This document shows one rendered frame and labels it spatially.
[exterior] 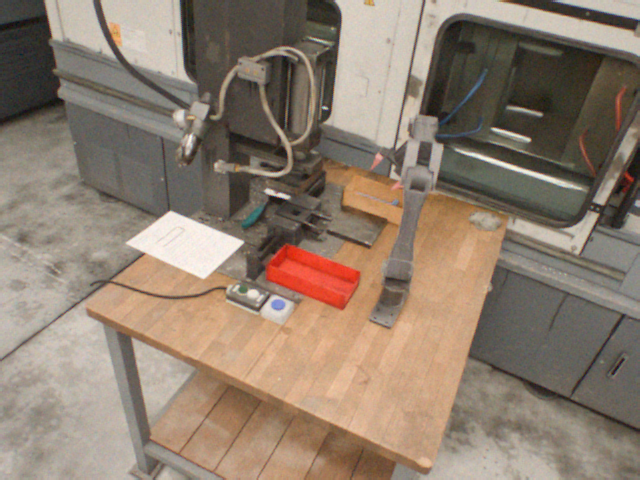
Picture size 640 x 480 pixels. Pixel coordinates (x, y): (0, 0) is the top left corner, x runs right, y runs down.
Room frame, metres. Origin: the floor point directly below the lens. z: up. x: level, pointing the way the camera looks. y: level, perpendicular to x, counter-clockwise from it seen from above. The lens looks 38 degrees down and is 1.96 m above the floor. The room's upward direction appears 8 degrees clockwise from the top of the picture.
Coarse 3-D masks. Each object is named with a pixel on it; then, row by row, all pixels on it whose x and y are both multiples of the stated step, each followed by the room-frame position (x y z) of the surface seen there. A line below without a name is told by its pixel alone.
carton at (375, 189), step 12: (360, 180) 1.67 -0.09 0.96; (372, 180) 1.66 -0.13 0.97; (348, 192) 1.57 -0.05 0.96; (360, 192) 1.67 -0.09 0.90; (372, 192) 1.66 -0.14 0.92; (384, 192) 1.64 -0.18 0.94; (396, 192) 1.63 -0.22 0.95; (348, 204) 1.56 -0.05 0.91; (360, 204) 1.55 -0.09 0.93; (372, 204) 1.53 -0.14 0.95; (384, 204) 1.52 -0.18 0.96; (384, 216) 1.52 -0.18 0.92; (396, 216) 1.50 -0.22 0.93
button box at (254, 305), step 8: (104, 280) 1.04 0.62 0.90; (128, 288) 1.01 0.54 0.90; (136, 288) 1.01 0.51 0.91; (216, 288) 1.05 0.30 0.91; (224, 288) 1.06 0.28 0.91; (232, 288) 1.04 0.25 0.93; (248, 288) 1.05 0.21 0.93; (256, 288) 1.06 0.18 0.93; (152, 296) 1.00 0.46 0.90; (160, 296) 1.00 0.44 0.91; (168, 296) 1.00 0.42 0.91; (176, 296) 1.01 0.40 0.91; (184, 296) 1.01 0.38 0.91; (192, 296) 1.02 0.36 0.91; (232, 296) 1.01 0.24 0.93; (240, 296) 1.02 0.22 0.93; (264, 296) 1.03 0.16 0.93; (240, 304) 1.00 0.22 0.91; (248, 304) 1.00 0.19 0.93; (256, 304) 1.00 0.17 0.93; (264, 304) 1.02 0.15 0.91; (256, 312) 0.99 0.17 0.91
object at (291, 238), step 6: (318, 210) 1.44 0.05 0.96; (312, 216) 1.40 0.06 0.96; (306, 222) 1.36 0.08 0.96; (312, 222) 1.41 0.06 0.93; (270, 228) 1.31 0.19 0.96; (300, 228) 1.31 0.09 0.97; (288, 234) 1.28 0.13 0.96; (294, 234) 1.28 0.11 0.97; (300, 234) 1.32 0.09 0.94; (282, 240) 1.29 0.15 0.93; (288, 240) 1.28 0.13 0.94; (294, 240) 1.28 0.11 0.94; (300, 240) 1.32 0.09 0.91; (282, 246) 1.29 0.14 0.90
